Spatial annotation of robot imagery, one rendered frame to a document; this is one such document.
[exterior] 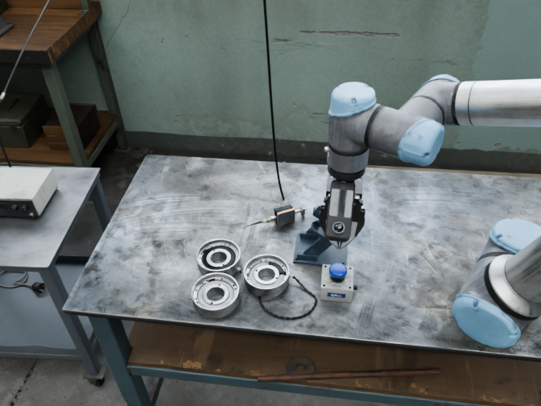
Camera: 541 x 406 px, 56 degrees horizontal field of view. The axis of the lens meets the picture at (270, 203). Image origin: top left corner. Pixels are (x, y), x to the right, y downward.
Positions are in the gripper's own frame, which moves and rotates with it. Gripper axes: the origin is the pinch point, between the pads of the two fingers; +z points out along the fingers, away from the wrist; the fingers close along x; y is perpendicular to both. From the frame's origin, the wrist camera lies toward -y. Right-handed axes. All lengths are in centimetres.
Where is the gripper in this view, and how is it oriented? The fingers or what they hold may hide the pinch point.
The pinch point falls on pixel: (339, 246)
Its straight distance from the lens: 107.3
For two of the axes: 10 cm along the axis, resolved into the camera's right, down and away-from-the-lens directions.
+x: -9.9, -0.8, 1.4
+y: 1.6, -6.5, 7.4
